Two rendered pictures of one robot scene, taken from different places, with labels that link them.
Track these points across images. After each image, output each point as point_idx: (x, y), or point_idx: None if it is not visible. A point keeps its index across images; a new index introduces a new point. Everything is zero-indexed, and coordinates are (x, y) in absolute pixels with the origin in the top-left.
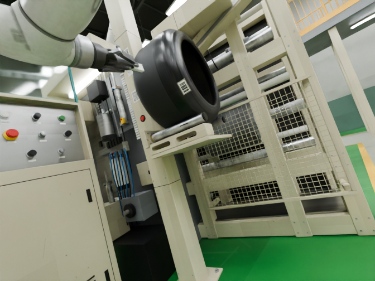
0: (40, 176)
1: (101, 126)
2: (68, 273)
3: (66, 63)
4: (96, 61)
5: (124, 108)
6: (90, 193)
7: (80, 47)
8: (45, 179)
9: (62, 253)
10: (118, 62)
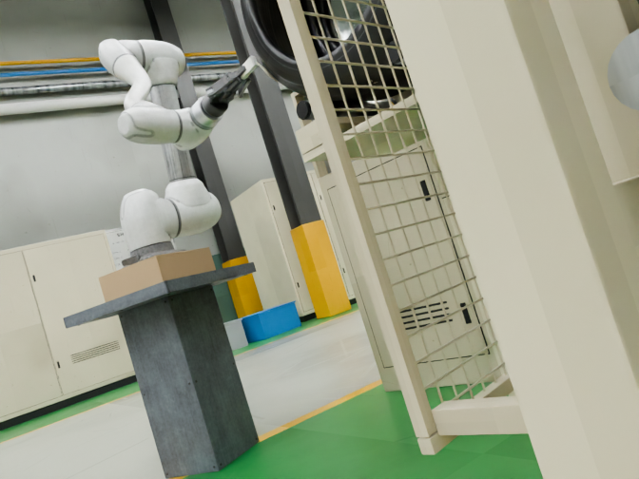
0: (371, 166)
1: None
2: (416, 285)
3: (205, 132)
4: (211, 114)
5: None
6: (426, 186)
7: (195, 121)
8: (375, 170)
9: (405, 260)
10: (224, 94)
